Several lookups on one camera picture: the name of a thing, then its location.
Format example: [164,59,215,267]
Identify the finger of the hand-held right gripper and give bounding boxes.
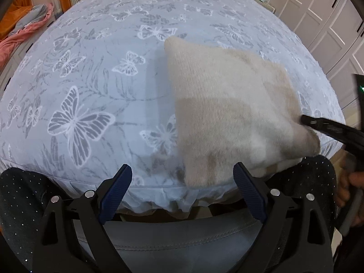
[301,114,353,147]

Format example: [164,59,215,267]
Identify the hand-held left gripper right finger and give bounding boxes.
[233,162,334,273]

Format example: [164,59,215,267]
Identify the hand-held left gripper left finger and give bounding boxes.
[33,163,134,273]

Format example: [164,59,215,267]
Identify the beige sweater with black hearts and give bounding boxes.
[164,36,322,186]

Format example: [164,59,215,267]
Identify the person's right hand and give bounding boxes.
[335,171,364,209]

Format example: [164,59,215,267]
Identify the person's right leg dotted trousers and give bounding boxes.
[264,155,342,234]

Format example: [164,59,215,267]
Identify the white panelled wardrobe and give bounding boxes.
[267,0,364,111]

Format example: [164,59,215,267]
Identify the blue butterfly print bed cover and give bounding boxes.
[0,0,346,214]

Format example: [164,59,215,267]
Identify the pink blanket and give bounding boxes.
[0,3,54,66]

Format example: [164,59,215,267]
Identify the grey cloth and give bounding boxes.
[8,4,48,36]

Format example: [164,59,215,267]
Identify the wide orange curtain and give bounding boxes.
[0,0,32,39]

